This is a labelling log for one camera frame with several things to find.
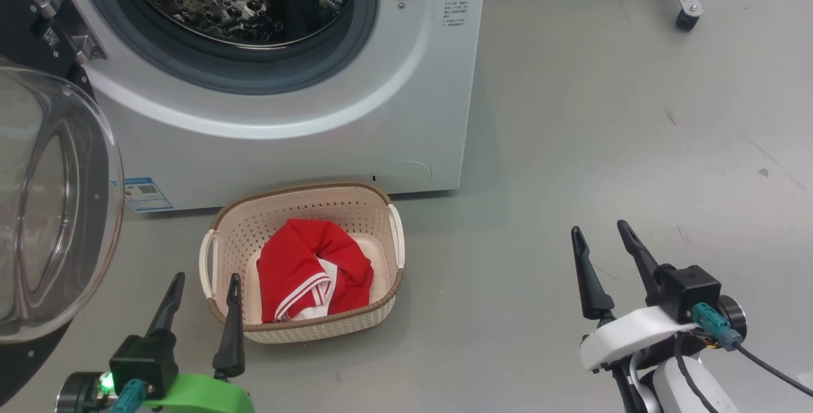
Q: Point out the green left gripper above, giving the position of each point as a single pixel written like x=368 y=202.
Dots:
x=200 y=394

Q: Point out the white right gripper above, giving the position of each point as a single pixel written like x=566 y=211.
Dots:
x=625 y=337

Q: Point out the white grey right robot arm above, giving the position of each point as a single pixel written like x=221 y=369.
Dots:
x=676 y=391

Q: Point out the red garment with white trim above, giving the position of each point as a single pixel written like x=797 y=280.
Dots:
x=298 y=267

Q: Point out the white front-load washing machine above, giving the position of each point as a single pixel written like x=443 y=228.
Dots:
x=286 y=146

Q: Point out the black round glass washer door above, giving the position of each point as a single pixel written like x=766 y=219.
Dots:
x=51 y=209

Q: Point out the cream perforated laundry basket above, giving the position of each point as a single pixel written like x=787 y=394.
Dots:
x=241 y=229

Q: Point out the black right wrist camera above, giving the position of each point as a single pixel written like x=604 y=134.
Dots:
x=689 y=289

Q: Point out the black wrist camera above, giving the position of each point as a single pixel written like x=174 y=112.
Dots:
x=689 y=289
x=143 y=359

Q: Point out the blue energy label sticker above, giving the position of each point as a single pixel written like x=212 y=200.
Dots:
x=147 y=194

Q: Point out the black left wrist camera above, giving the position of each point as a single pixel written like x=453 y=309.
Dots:
x=143 y=359

